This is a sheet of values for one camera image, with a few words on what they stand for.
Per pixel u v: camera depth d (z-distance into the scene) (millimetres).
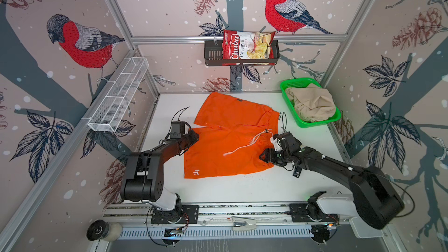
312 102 996
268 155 773
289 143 687
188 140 815
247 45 876
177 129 744
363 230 687
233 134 978
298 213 728
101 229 614
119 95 778
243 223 698
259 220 726
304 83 1180
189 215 731
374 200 413
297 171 828
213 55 949
